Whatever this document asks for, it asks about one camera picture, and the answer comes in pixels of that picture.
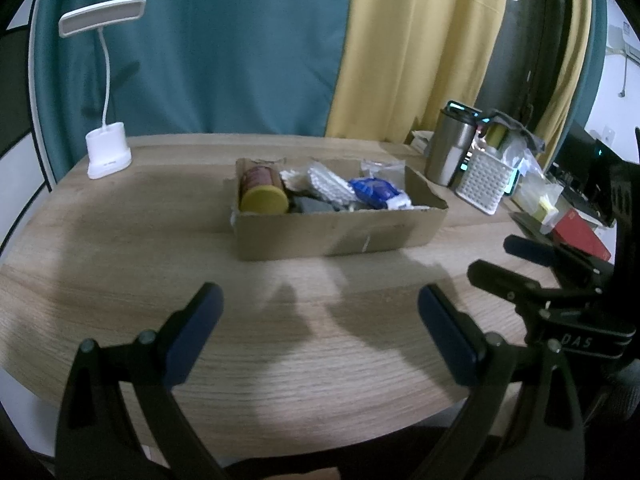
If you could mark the blue packet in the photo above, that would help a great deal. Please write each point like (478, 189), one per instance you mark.
(375, 191)

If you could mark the clear bag with yellow item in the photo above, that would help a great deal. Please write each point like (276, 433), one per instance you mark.
(535, 195)

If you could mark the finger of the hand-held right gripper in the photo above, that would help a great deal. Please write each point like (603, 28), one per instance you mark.
(495, 280)
(527, 249)

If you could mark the black flat case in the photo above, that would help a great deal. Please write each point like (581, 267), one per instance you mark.
(530, 224)

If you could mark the steel tumbler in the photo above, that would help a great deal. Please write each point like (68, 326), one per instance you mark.
(447, 152)

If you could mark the white desk lamp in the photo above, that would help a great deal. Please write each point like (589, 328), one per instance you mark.
(107, 156)

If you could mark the yellow curtain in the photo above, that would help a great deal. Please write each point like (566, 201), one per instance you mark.
(410, 50)
(567, 60)

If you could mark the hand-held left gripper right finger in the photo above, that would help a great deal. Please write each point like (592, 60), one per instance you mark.
(450, 335)

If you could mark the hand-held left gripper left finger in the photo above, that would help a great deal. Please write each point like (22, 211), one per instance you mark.
(192, 332)

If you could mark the white wall unit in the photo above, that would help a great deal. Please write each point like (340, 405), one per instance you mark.
(625, 37)

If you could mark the teal curtain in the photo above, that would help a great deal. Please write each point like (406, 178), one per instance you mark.
(200, 50)
(592, 60)

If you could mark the white perforated basket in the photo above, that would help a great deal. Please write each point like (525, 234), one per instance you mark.
(482, 185)

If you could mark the dark glass door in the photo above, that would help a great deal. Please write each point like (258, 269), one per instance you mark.
(530, 25)

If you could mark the green can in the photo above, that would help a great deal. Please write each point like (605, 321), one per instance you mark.
(496, 136)

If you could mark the bag of cotton swabs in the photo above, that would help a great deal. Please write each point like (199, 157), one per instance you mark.
(327, 185)

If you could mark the small cardboard box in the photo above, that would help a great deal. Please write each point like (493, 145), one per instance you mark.
(422, 141)

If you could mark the lit screen device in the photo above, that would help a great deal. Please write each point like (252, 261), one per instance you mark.
(512, 182)

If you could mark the red box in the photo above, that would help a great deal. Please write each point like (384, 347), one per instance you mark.
(580, 232)

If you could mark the black monitor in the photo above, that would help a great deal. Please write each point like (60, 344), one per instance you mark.
(580, 170)

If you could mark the clear plastic bag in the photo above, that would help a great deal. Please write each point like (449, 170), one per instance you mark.
(524, 160)

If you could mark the dark grey knit glove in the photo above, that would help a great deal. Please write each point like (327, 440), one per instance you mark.
(310, 205)

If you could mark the yellow lid canister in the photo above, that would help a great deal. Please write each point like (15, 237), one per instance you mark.
(262, 200)

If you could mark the clear snack bag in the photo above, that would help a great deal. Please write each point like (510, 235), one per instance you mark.
(385, 170)

